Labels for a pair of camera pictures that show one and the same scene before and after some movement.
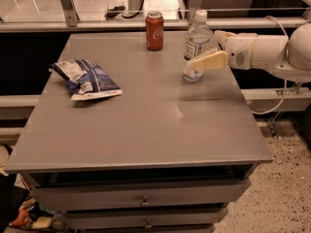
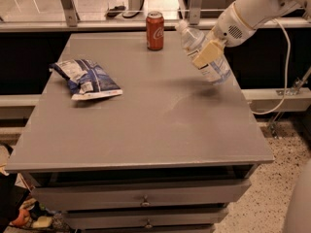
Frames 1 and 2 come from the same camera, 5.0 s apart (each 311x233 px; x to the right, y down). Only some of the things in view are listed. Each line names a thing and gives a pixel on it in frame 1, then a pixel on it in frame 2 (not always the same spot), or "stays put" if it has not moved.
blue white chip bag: (85, 80) stays put
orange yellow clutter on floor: (33, 215) stays put
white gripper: (239, 50) -> (230, 28)
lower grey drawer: (142, 217) stays put
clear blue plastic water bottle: (198, 42) -> (218, 73)
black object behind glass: (115, 12) stays put
